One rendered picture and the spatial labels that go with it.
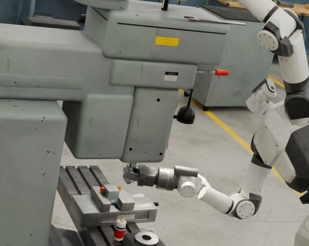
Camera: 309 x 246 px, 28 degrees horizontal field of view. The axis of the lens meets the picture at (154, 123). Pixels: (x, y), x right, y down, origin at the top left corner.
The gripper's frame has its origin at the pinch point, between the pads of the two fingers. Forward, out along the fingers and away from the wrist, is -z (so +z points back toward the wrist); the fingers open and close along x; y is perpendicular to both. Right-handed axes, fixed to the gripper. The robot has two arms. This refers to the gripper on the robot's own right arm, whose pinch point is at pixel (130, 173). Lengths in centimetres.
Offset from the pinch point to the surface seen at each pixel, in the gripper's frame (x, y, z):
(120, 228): 4.1, 23.4, -0.1
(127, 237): 30.0, 10.8, 1.3
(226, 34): 5, -63, 24
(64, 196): -33, 34, -25
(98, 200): -9.4, 19.8, -10.3
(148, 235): 28.4, 9.5, 8.7
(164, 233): -159, 122, 45
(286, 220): -207, 123, 148
